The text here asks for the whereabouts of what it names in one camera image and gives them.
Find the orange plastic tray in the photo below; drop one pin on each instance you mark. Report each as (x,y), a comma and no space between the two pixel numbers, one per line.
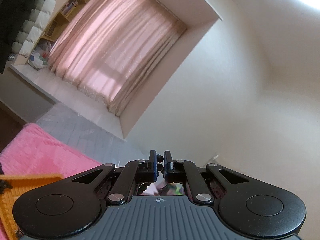
(12,187)

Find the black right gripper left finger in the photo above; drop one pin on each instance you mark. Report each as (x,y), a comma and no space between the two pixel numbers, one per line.
(129,177)

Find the wooden bookshelf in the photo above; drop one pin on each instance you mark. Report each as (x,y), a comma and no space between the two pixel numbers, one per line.
(62,19)

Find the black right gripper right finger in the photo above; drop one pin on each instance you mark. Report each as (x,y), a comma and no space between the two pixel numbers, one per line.
(187,173)

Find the pink plush blanket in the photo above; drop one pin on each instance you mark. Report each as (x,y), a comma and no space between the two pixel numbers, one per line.
(33,151)

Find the white tufted headboard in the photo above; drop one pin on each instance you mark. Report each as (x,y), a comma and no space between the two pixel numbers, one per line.
(33,27)

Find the patterned bag on sill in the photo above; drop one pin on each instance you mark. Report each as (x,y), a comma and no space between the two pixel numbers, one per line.
(39,56)

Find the pink curtain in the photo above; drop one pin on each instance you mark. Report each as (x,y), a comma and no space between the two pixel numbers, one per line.
(111,47)

